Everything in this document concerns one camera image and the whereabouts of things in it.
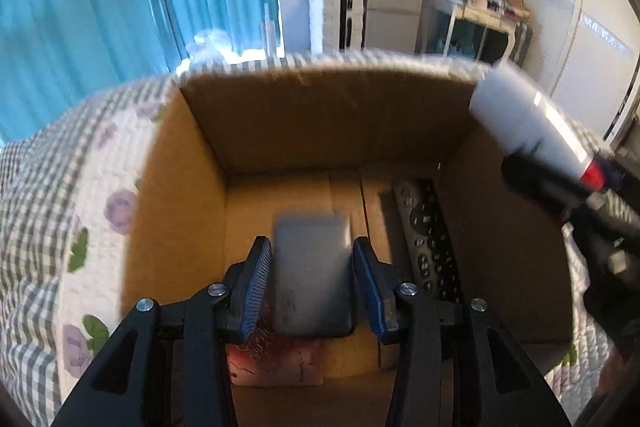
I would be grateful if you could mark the white bottle with red band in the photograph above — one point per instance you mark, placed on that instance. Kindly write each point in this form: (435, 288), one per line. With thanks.
(530, 122)

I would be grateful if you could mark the plaid floral quilt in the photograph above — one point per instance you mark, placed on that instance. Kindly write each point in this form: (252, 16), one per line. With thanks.
(45, 217)

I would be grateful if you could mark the clear plastic bag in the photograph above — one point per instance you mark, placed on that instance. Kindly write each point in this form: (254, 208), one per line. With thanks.
(210, 44)

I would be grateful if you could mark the white wardrobe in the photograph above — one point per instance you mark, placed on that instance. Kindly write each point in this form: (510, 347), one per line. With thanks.
(575, 17)

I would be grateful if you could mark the pink red flat packet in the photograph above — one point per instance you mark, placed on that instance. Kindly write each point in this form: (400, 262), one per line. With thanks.
(295, 364)

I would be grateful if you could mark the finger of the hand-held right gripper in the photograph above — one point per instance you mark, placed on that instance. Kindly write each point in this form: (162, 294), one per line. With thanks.
(545, 184)
(611, 172)

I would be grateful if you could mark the black remote control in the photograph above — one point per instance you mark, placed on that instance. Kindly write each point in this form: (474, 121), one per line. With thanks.
(430, 237)

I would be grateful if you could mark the brown cardboard box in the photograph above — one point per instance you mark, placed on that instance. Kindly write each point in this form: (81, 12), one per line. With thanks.
(300, 132)

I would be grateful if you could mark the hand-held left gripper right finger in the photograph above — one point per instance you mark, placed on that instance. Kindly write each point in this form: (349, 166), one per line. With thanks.
(372, 294)

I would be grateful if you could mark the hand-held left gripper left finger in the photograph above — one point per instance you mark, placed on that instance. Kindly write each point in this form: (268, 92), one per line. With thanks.
(254, 292)

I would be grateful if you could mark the white black appliance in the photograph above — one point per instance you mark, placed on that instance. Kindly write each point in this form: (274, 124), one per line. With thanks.
(332, 19)

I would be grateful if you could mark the grey mini fridge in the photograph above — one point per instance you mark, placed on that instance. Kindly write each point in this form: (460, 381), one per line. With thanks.
(392, 14)

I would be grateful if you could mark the grey power bank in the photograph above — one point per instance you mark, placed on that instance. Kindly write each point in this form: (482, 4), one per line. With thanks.
(312, 277)

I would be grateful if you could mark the white dressing table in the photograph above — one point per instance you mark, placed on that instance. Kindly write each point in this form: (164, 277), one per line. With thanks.
(470, 24)

